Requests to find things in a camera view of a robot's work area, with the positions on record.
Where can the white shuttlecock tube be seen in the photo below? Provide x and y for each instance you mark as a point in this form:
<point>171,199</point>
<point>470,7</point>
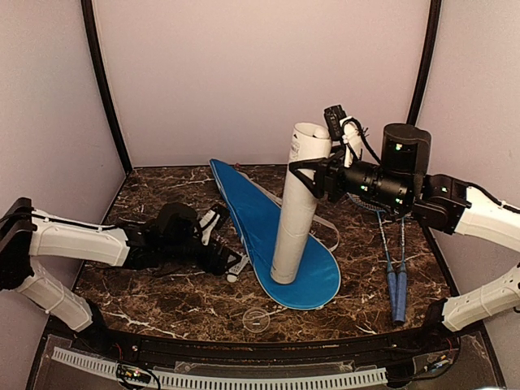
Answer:
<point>298,206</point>

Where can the white shuttlecock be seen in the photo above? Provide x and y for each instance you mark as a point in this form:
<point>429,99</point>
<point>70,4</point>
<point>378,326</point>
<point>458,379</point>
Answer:
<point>320,132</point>
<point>234,271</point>

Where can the blue badminton racket right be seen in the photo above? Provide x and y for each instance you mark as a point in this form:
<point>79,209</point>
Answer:
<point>401,283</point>

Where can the clear plastic tube lid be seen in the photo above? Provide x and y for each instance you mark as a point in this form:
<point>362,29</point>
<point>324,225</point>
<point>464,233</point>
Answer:
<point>256,320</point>

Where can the black right corner post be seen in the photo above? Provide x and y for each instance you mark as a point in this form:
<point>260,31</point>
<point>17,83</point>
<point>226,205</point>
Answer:
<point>418,87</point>

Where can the blue badminton racket left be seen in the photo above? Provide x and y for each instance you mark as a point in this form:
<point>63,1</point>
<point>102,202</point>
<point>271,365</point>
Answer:
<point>391,274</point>

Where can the black corner post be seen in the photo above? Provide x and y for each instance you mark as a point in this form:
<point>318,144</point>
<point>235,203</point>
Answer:
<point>95,51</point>
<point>418,87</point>

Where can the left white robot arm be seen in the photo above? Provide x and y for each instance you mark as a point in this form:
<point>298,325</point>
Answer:
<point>28,233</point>

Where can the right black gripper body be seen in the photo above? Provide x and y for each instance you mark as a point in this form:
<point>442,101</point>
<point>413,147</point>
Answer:
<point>389,189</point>

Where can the black front table rail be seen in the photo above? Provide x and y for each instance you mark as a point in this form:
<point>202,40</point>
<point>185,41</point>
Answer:
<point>397,348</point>

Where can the blue racket bag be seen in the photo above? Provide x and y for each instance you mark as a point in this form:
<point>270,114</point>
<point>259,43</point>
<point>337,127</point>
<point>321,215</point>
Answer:
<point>256,219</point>

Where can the blue badminton racket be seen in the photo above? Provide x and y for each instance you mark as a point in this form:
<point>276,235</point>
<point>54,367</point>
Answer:
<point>401,283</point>
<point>391,274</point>

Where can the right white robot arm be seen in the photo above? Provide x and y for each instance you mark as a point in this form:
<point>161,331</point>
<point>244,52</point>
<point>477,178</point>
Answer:
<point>462,208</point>

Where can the small circuit board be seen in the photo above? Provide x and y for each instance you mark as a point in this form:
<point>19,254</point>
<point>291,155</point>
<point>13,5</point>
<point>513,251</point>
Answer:
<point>132,374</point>

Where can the white slotted cable duct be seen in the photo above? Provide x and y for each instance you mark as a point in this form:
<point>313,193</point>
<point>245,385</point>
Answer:
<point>170,380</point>

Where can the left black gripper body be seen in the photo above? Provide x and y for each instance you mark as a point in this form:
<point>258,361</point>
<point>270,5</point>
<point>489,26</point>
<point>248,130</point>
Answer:
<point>177,253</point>

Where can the black left corner post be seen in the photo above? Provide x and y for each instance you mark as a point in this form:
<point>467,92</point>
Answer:
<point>95,51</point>

